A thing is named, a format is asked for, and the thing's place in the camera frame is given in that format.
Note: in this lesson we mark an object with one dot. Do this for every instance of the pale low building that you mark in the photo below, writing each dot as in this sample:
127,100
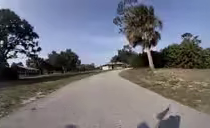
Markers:
113,66

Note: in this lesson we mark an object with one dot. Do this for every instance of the dark trees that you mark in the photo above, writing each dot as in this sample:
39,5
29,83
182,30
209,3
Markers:
129,57

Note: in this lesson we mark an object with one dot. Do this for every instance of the clump of trees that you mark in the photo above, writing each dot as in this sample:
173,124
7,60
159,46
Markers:
64,60

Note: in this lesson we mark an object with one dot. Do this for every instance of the tall palm tree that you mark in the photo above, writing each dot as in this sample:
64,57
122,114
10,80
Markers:
143,23

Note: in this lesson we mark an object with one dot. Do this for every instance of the robot's own part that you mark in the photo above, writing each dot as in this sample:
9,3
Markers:
143,126
71,126

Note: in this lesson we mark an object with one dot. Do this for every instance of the dry grass verge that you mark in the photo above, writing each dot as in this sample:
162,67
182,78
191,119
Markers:
179,83

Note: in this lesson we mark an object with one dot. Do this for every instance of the dark low building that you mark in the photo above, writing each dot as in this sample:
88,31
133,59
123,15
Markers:
26,70

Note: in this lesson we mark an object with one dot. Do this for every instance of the green bushes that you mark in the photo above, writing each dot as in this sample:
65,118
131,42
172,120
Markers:
186,55

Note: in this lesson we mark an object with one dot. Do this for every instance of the dry grass field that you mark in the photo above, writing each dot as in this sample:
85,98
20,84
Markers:
13,96

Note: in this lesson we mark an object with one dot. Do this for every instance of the large dark tree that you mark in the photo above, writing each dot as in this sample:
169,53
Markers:
9,33

